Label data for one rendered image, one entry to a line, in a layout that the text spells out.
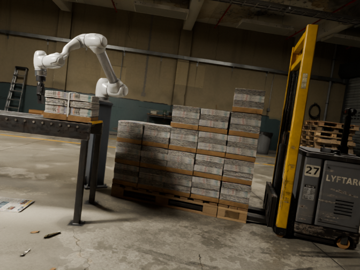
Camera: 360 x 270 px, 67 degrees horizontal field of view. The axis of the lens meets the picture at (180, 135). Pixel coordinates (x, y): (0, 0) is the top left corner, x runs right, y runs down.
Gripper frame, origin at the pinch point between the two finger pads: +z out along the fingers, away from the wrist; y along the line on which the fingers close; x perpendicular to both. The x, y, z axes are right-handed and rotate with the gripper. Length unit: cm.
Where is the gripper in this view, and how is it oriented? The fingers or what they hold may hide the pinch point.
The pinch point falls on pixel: (40, 100)
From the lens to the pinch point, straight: 263.1
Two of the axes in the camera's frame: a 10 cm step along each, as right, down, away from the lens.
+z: -0.4, 9.9, 1.0
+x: -9.8, -0.2, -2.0
